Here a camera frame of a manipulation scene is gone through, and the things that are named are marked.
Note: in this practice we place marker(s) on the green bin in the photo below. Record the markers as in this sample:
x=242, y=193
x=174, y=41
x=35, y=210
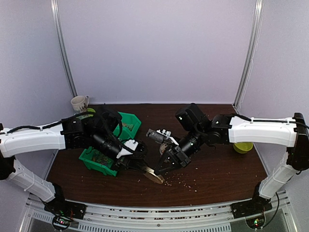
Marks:
x=86, y=158

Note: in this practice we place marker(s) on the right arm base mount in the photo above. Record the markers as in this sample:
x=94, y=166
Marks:
x=248, y=208

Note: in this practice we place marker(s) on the green bin compartment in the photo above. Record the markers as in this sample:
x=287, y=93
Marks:
x=129, y=119

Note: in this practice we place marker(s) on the aluminium corner post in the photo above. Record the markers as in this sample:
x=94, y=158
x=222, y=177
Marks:
x=62, y=48
x=253, y=41

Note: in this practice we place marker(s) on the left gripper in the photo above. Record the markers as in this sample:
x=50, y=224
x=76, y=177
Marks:
x=132, y=163

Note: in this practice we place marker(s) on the right aluminium corner post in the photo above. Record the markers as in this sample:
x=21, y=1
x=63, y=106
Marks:
x=253, y=41

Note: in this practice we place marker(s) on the star candies pile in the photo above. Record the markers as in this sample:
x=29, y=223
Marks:
x=99, y=158

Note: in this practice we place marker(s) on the gold jar lid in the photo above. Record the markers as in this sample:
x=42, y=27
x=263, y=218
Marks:
x=150, y=174

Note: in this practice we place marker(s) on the green bowl behind bins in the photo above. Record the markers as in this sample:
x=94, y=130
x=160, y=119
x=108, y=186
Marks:
x=89, y=111

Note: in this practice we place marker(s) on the white ceramic mug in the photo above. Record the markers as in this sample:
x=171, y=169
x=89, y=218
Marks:
x=80, y=103

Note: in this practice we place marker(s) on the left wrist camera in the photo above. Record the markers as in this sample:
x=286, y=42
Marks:
x=112, y=119

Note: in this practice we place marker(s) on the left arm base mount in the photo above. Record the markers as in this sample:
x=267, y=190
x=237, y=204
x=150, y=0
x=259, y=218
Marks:
x=70, y=210

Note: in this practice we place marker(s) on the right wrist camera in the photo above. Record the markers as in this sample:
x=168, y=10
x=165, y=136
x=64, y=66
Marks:
x=190, y=116

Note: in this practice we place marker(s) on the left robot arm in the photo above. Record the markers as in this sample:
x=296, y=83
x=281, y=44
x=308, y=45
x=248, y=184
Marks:
x=95, y=130

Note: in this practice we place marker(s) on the clear plastic jar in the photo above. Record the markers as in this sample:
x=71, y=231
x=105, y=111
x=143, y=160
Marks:
x=163, y=148

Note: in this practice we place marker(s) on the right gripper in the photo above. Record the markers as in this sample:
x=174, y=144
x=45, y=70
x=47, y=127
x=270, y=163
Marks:
x=182, y=158

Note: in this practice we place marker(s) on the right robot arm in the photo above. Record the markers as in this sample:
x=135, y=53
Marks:
x=291, y=132

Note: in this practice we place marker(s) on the aluminium front rail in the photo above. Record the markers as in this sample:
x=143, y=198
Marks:
x=217, y=217

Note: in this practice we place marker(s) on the yellow candies pile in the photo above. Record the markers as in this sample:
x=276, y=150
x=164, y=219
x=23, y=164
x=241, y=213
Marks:
x=128, y=126

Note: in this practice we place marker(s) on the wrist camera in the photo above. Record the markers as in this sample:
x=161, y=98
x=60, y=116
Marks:
x=112, y=119
x=190, y=116

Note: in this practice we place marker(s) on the left aluminium corner post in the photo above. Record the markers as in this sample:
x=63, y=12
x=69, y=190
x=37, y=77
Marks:
x=62, y=48

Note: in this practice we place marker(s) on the green bowl right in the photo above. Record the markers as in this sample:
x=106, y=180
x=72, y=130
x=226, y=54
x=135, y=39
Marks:
x=242, y=148

